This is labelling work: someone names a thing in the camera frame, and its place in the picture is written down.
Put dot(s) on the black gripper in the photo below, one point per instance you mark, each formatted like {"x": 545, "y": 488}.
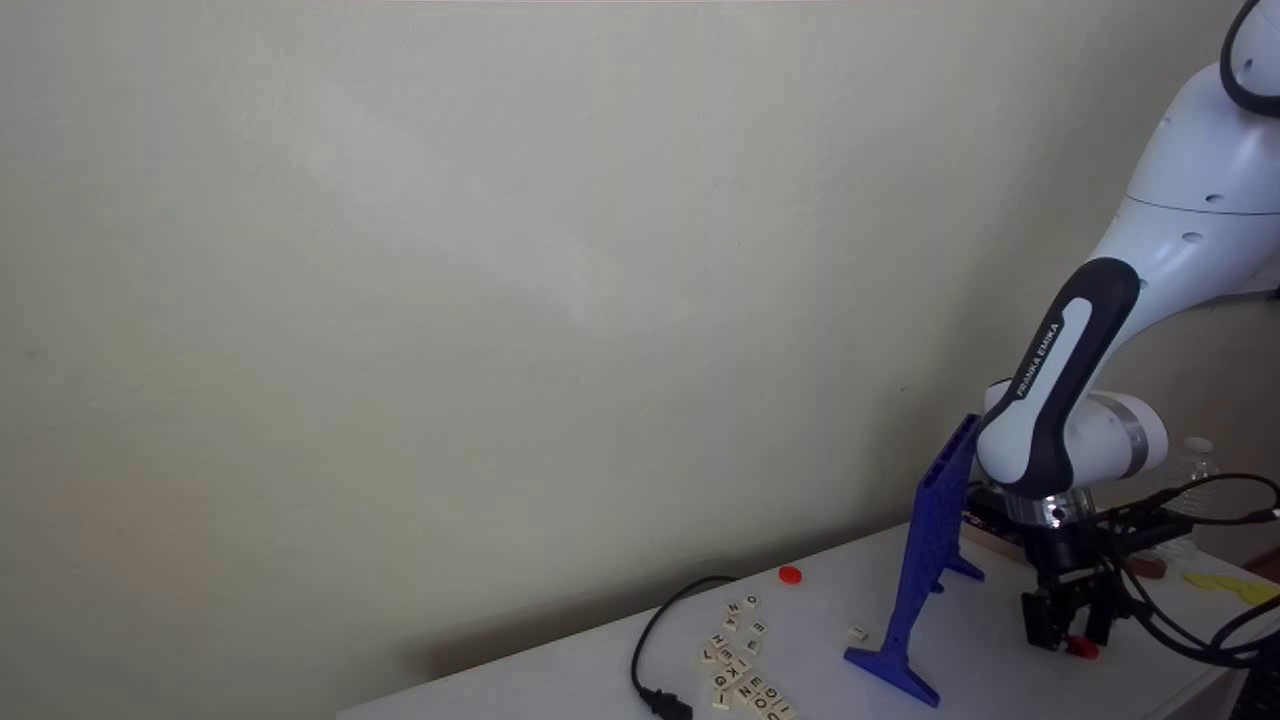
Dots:
{"x": 1077, "y": 567}

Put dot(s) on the orange-red game disc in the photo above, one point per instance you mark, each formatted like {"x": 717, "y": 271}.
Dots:
{"x": 791, "y": 573}
{"x": 1084, "y": 648}

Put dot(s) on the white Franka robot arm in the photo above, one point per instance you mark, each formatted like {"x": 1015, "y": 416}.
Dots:
{"x": 1175, "y": 242}

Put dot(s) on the cream letter tile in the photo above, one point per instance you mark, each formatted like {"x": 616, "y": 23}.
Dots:
{"x": 770, "y": 698}
{"x": 749, "y": 646}
{"x": 744, "y": 611}
{"x": 722, "y": 654}
{"x": 727, "y": 683}
{"x": 749, "y": 688}
{"x": 785, "y": 712}
{"x": 736, "y": 625}

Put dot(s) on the blue connect-four gameboard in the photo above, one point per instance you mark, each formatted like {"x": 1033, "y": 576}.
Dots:
{"x": 927, "y": 563}

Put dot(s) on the clear glass jar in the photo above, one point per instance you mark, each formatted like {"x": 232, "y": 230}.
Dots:
{"x": 1198, "y": 456}

